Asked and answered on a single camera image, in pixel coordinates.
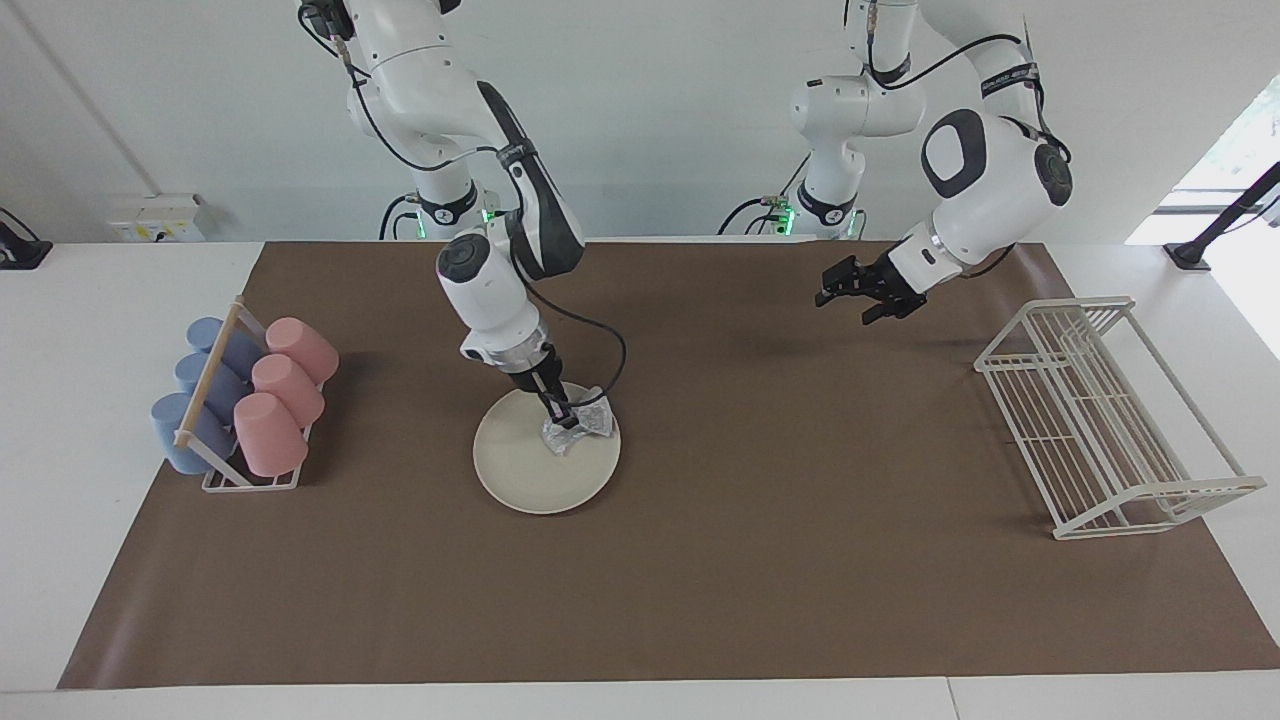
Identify cream round plate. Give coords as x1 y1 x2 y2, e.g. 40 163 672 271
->
472 380 623 516

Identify pink plastic cup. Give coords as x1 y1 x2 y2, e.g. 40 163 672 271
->
251 353 327 429
233 392 310 479
265 317 340 385

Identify brown table mat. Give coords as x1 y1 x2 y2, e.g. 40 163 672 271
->
57 238 1280 691

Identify blue plastic cup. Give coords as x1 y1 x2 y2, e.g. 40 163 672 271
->
150 392 239 475
174 352 253 426
186 317 267 381

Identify cup holder rack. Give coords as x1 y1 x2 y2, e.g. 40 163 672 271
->
174 296 323 493

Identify black clamp stand pole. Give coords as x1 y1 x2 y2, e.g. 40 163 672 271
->
1163 160 1280 272

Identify black table clamp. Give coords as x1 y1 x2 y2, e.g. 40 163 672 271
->
0 207 54 272

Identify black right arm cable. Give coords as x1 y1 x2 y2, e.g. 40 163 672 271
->
328 10 630 403

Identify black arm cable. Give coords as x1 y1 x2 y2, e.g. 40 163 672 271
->
845 0 1073 163
328 10 630 403

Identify black left base cable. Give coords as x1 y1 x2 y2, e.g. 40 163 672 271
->
718 150 813 239

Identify black base cable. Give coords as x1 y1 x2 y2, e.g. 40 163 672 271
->
378 193 426 242
718 150 813 239

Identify black right base cable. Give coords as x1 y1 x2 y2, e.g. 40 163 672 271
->
378 193 426 242

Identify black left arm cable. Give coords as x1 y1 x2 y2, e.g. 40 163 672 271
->
845 0 1073 163

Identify white wire dish rack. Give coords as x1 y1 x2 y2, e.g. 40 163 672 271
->
973 295 1268 542

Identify white wall socket box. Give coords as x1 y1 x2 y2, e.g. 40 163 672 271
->
107 193 207 244

